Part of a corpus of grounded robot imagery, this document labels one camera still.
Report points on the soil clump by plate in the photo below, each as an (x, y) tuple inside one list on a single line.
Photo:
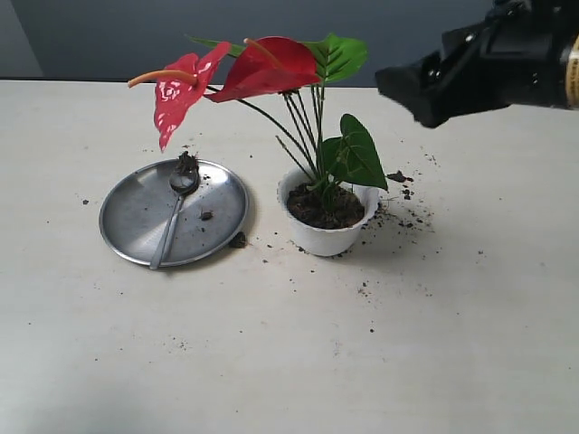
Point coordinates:
[(239, 241)]

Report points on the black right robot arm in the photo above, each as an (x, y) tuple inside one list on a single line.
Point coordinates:
[(572, 59)]

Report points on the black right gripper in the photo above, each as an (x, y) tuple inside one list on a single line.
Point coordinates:
[(516, 56)]

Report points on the artificial red flower plant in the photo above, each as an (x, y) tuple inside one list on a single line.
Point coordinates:
[(285, 81)]

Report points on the white flower pot with soil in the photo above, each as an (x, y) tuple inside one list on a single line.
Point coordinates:
[(318, 232)]

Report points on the round steel plate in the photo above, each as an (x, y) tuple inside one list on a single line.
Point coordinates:
[(135, 213)]

